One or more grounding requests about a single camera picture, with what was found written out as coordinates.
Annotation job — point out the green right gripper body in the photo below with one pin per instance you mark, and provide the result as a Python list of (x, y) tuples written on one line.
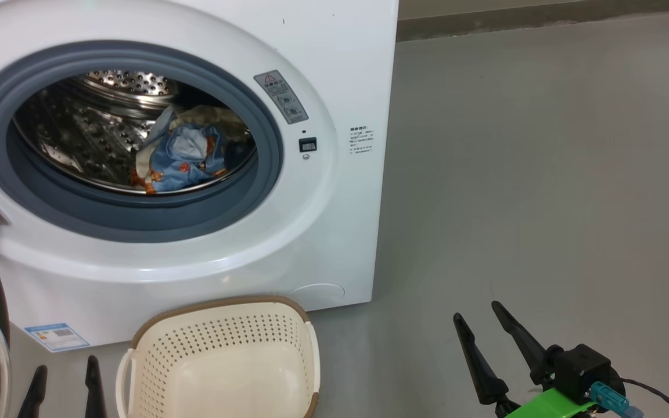
[(549, 406)]

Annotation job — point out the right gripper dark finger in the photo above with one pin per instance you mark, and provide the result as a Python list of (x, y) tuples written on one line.
[(482, 371), (526, 348)]

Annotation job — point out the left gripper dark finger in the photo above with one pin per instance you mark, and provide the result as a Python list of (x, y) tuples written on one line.
[(94, 389), (33, 395)]

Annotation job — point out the blue printed garment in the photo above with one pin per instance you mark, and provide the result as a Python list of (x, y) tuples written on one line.
[(177, 162)]

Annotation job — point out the cream garment with striped lining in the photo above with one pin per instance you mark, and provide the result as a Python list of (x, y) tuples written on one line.
[(218, 116)]

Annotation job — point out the white front-load washing machine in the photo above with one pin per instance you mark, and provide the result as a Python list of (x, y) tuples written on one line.
[(311, 232)]

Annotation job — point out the blue energy label sticker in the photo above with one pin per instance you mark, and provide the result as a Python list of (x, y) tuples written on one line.
[(57, 337)]

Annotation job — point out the cream perforated laundry basket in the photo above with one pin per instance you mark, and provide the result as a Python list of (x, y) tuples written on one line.
[(224, 371)]

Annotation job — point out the round white filter cover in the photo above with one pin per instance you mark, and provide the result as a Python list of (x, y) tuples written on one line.
[(317, 296)]

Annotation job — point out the small black text sticker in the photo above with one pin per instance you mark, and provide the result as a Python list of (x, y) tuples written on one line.
[(362, 140)]

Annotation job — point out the grey warning label sticker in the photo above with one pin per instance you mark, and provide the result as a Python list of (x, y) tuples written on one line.
[(281, 97)]

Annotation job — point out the teal right camera connector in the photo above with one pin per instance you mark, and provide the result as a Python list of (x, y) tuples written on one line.
[(610, 399)]

